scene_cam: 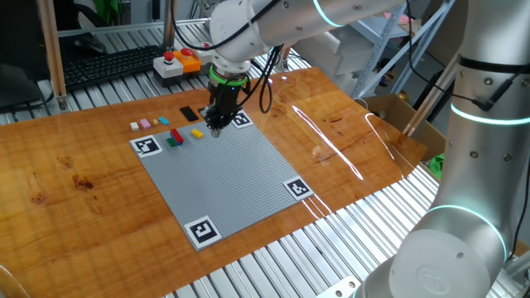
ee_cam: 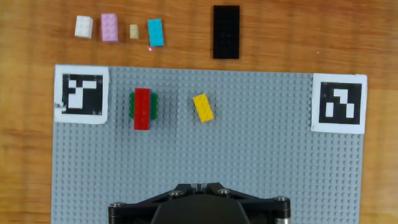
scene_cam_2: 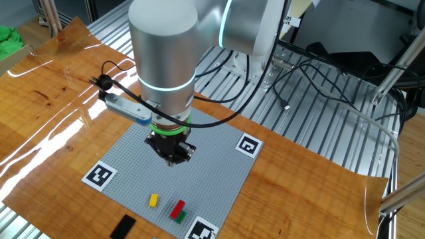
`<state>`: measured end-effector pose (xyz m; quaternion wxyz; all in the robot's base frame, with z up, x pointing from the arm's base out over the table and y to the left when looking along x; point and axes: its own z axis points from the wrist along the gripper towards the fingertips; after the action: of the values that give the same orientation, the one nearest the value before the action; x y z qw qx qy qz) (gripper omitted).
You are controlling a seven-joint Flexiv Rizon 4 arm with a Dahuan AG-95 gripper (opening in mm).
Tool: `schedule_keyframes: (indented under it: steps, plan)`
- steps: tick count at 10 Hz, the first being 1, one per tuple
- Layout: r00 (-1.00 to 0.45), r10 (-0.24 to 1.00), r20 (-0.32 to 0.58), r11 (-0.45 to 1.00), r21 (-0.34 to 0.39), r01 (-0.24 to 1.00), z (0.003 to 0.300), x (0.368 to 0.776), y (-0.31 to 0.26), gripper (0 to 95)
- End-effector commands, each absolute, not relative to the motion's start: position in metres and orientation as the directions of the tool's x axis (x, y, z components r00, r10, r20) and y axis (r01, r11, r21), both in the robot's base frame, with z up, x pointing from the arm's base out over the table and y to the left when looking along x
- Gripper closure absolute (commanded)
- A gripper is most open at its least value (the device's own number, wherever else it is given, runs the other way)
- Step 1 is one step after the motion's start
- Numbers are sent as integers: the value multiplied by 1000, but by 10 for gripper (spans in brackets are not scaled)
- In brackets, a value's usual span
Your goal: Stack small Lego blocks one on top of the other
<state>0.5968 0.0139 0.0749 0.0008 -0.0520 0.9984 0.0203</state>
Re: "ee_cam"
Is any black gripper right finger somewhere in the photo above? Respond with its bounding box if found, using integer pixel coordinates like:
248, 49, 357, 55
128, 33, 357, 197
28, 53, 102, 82
201, 182, 292, 224

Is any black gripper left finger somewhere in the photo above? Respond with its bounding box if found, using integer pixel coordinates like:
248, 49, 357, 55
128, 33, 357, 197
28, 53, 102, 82
108, 182, 203, 224

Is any yellow Lego brick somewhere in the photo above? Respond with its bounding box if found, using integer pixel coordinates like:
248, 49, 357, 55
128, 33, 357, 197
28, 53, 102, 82
192, 93, 215, 123

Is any gray studded Lego baseplate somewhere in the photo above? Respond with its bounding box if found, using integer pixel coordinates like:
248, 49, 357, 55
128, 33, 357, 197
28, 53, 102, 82
51, 64, 365, 224

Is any red Lego brick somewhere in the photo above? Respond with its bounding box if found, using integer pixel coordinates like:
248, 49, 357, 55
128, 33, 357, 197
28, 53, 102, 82
134, 88, 152, 131

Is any green Lego brick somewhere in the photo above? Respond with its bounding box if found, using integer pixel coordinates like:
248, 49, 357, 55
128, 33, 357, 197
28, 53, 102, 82
129, 92, 159, 120

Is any cyan Lego brick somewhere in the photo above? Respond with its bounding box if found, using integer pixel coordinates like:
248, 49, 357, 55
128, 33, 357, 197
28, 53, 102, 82
147, 18, 165, 48

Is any black Lego plate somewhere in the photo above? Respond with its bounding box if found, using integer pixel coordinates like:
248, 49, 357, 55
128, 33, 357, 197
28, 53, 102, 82
213, 5, 241, 60

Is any pink Lego brick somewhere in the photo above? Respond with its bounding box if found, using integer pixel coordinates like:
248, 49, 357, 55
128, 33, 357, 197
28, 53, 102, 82
100, 13, 119, 43

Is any white Lego brick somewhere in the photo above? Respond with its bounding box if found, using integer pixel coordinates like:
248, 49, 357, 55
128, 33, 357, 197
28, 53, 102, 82
74, 15, 94, 39

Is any wood grain table mat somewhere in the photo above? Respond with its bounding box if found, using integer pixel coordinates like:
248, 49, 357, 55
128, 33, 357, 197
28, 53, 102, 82
0, 0, 398, 224

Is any black white fiducial tag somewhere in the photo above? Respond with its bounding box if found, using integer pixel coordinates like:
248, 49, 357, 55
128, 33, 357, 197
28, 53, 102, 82
53, 64, 110, 125
310, 73, 368, 135

